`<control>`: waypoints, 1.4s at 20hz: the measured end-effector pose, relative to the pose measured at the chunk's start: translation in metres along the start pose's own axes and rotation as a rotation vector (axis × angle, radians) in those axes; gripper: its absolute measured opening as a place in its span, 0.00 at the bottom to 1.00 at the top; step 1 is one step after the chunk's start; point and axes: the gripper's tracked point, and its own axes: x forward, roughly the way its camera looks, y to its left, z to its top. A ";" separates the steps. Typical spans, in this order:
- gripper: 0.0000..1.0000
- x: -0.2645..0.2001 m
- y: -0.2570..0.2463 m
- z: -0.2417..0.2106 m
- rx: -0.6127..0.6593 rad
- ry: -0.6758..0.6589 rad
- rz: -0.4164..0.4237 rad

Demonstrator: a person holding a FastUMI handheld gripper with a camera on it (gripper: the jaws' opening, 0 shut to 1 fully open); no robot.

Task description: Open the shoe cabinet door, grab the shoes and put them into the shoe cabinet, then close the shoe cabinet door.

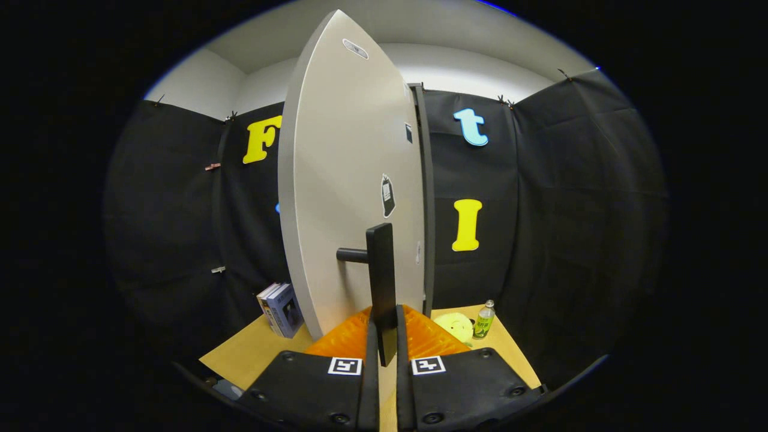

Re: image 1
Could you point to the blue book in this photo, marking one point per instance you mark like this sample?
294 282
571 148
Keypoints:
288 312

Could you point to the green drink bottle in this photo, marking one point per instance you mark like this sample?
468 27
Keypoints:
483 324

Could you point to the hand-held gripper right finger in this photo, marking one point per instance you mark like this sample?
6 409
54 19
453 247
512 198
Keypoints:
403 390

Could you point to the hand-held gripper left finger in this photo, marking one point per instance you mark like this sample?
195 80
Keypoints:
372 384

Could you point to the white book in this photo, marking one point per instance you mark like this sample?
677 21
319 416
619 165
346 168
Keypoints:
267 303

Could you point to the black backdrop cloth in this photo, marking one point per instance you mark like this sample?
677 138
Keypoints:
570 210

